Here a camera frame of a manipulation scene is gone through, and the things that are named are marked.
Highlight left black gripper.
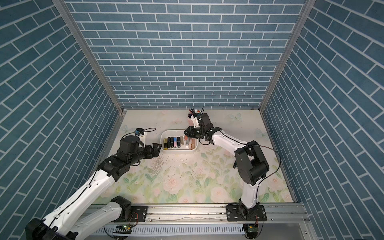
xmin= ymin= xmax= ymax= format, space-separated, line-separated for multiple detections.
xmin=127 ymin=142 xmax=163 ymax=166

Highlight gold black lipstick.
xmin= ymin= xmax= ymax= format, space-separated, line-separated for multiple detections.
xmin=163 ymin=138 xmax=168 ymax=151

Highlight white plastic storage box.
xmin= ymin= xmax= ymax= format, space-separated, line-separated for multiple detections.
xmin=161 ymin=130 xmax=199 ymax=153

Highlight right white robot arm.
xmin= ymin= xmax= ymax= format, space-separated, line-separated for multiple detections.
xmin=184 ymin=110 xmax=279 ymax=223

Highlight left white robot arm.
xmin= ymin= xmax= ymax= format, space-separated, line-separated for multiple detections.
xmin=25 ymin=135 xmax=163 ymax=240

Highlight pink pen cup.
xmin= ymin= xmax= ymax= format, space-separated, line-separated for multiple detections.
xmin=188 ymin=119 xmax=194 ymax=127

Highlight pens in cup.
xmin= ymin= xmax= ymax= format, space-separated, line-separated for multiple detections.
xmin=188 ymin=109 xmax=201 ymax=119

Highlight left green circuit board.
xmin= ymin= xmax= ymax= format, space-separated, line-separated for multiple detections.
xmin=113 ymin=225 xmax=132 ymax=236

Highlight green circuit board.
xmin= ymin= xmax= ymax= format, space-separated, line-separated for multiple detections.
xmin=243 ymin=225 xmax=259 ymax=239
xmin=113 ymin=225 xmax=132 ymax=236

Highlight right green circuit board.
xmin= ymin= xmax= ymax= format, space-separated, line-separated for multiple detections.
xmin=243 ymin=225 xmax=259 ymax=239

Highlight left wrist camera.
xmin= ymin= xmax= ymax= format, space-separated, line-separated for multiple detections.
xmin=135 ymin=128 xmax=147 ymax=147

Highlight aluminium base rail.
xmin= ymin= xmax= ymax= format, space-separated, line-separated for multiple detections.
xmin=77 ymin=203 xmax=310 ymax=226

